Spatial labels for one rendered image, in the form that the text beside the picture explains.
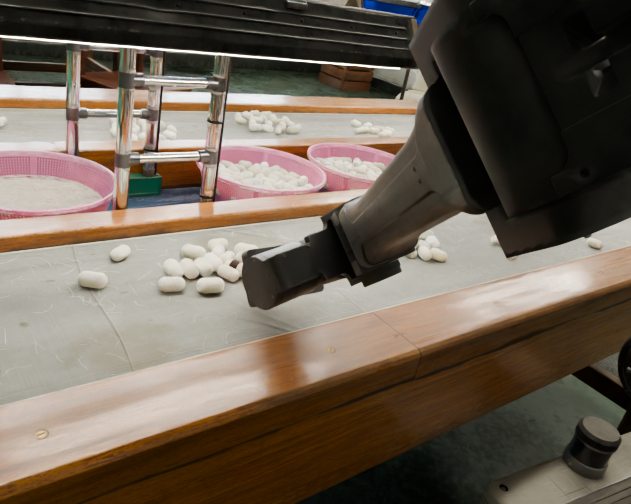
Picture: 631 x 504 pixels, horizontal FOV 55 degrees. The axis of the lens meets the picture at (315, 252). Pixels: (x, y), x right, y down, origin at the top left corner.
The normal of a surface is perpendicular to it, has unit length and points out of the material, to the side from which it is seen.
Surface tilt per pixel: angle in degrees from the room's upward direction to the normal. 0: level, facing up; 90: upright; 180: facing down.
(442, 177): 117
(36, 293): 0
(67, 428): 0
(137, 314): 0
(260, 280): 96
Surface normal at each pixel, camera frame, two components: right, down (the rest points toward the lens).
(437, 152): -0.91, 0.39
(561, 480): 0.18, -0.89
